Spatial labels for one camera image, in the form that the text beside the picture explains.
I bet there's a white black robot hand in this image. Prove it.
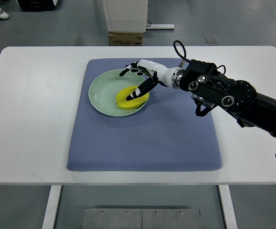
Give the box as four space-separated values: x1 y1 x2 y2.
119 59 180 101

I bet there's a yellow starfruit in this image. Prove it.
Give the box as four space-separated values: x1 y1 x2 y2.
116 86 149 110

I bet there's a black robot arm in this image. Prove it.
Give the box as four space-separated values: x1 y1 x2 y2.
173 53 276 157

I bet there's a grey floor socket plate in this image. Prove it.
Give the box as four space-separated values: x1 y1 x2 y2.
204 36 218 44

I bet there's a light green plate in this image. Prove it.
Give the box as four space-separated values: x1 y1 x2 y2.
88 69 149 117

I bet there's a blue padded mat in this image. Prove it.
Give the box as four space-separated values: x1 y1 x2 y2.
67 58 222 172

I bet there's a cardboard box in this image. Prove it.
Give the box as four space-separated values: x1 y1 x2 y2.
108 32 143 46

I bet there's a right white table leg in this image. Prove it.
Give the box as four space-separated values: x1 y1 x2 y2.
218 185 238 229

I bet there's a white table leg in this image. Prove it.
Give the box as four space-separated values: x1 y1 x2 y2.
218 185 238 229
42 185 62 229

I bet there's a black wheeled object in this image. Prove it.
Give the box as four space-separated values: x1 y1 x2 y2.
17 0 59 11

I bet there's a left white table leg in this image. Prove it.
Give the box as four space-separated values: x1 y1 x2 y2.
42 185 62 229

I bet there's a white floor rail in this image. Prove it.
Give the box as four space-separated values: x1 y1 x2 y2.
146 23 175 30

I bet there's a metal base plate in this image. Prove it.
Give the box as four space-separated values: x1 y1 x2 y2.
82 208 203 229

